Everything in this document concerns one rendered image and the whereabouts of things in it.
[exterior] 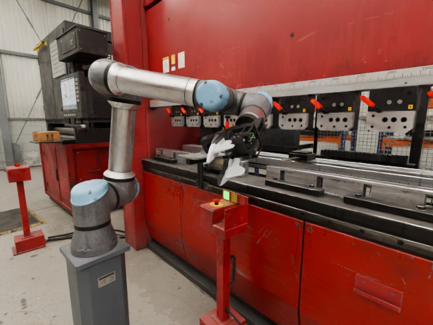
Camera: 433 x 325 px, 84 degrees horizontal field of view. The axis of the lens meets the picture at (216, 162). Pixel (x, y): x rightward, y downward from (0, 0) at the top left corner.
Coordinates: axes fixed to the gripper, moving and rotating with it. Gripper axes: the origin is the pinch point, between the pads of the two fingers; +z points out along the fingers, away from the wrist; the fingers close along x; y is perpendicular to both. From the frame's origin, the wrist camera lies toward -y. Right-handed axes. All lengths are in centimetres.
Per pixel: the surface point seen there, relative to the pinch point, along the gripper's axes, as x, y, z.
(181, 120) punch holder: 25, -92, -100
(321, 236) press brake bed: 65, 9, -34
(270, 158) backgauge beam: 63, -29, -92
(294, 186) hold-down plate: 53, -3, -52
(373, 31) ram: 0, 34, -81
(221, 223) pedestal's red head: 56, -37, -29
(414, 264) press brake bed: 65, 39, -25
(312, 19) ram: -10, 12, -93
